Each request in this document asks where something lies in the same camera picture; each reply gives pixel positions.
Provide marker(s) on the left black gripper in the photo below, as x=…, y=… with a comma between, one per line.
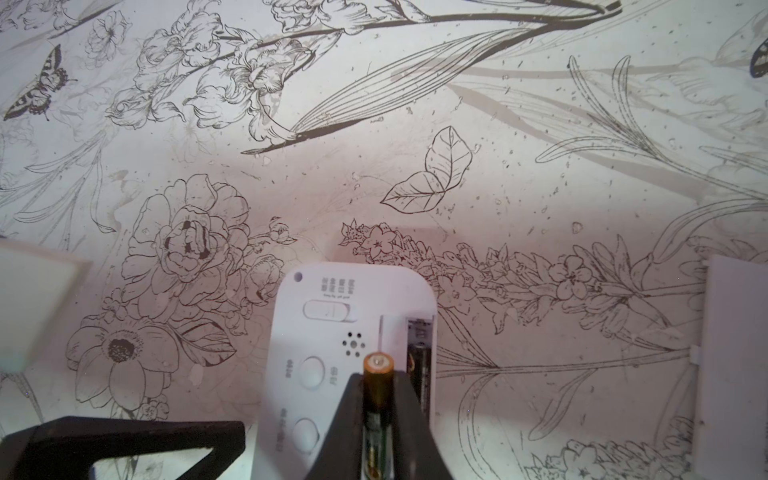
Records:
x=36, y=284

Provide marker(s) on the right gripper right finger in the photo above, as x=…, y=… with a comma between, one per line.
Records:
x=414, y=452

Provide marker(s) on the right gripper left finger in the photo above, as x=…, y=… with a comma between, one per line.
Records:
x=68, y=447

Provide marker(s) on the black gold AAA battery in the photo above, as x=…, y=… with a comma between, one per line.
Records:
x=377, y=403

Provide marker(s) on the white digital alarm clock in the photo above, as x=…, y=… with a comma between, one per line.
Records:
x=328, y=317

